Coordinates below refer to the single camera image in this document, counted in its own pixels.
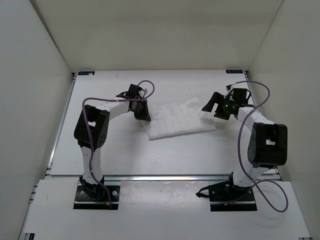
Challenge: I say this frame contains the blue corner label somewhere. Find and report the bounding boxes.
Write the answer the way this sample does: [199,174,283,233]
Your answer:
[225,69,243,74]
[77,71,95,76]

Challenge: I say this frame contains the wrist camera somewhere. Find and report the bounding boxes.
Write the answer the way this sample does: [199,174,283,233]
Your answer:
[224,84,234,99]
[142,88,154,99]

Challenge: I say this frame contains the left blue corner label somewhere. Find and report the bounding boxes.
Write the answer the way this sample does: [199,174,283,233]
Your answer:
[77,71,95,76]

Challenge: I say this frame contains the white pleated skirt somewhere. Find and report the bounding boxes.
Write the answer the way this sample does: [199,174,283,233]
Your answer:
[142,96,216,141]

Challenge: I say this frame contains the right blue corner label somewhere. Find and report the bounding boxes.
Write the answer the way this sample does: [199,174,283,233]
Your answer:
[225,69,243,74]

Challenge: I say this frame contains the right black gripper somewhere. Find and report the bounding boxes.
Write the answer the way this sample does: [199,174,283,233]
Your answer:
[202,92,236,121]

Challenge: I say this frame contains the purple cable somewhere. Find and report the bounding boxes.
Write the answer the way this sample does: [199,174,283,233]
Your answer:
[209,81,289,213]
[81,79,155,208]

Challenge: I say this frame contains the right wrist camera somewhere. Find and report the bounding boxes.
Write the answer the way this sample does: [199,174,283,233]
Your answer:
[224,84,234,99]

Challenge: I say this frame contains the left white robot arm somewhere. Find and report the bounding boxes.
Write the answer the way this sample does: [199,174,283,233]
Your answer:
[73,80,155,206]

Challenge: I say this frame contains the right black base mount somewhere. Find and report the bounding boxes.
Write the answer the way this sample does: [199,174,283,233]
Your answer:
[195,178,258,212]

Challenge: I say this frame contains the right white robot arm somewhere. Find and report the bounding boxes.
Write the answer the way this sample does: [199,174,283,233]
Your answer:
[202,87,288,200]

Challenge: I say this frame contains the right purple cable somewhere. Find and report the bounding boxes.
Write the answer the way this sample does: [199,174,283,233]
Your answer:
[209,81,289,213]

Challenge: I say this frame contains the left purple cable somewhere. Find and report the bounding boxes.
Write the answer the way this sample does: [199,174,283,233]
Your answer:
[81,79,155,208]

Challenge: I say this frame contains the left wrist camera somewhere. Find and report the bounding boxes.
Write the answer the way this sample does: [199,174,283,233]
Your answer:
[142,88,154,99]

